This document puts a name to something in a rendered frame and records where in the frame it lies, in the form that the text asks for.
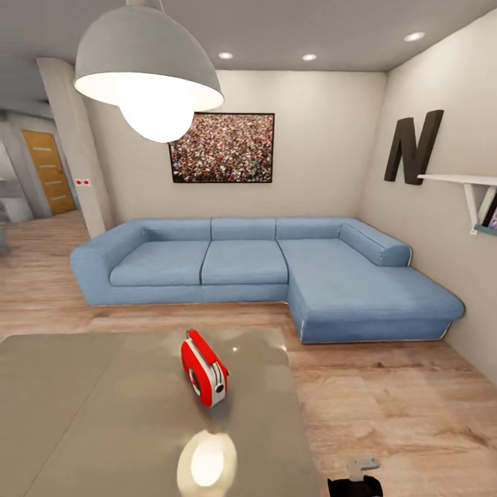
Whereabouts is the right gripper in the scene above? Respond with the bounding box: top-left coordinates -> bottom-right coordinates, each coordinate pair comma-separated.
327,476 -> 382,497

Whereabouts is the radio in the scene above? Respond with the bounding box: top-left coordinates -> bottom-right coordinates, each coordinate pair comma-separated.
181,330 -> 228,407

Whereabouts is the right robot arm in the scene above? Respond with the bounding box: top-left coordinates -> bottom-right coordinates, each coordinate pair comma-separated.
327,454 -> 383,497

